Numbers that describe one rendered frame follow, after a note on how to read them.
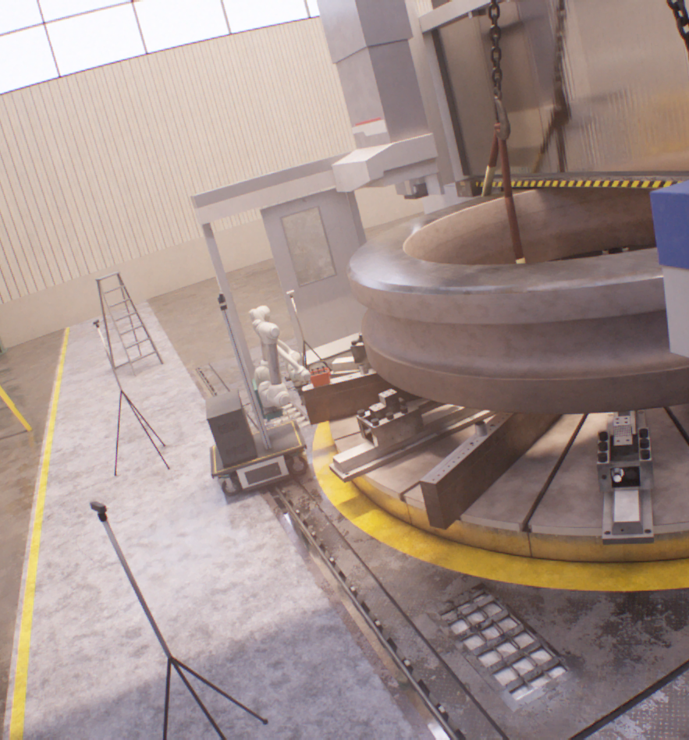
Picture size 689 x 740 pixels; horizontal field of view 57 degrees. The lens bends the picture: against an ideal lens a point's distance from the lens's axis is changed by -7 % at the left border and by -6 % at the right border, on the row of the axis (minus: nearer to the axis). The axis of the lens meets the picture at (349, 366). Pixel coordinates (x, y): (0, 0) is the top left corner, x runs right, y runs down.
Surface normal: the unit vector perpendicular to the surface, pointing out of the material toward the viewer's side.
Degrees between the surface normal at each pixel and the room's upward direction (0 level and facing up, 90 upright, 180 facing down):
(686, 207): 90
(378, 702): 0
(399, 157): 90
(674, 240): 90
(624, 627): 0
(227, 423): 90
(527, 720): 0
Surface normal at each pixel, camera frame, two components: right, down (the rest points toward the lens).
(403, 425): 0.40, 0.21
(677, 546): -0.25, 0.38
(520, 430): 0.71, 0.06
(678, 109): -0.89, 0.34
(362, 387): 0.04, 0.33
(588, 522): -0.24, -0.91
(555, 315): -0.47, 0.40
